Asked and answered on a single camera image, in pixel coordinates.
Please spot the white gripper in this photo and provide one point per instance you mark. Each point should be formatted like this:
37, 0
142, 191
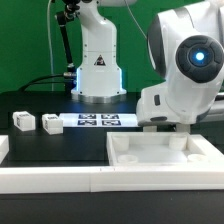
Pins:
152, 109

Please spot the white square tabletop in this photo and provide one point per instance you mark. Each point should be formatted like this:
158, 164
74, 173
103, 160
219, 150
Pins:
159, 148

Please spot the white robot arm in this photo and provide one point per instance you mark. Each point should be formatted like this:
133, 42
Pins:
186, 48

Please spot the white sheet with AprilTags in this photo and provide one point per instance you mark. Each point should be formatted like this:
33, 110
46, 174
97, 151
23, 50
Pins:
98, 120

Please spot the white U-shaped fence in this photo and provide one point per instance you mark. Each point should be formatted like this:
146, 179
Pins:
189, 176

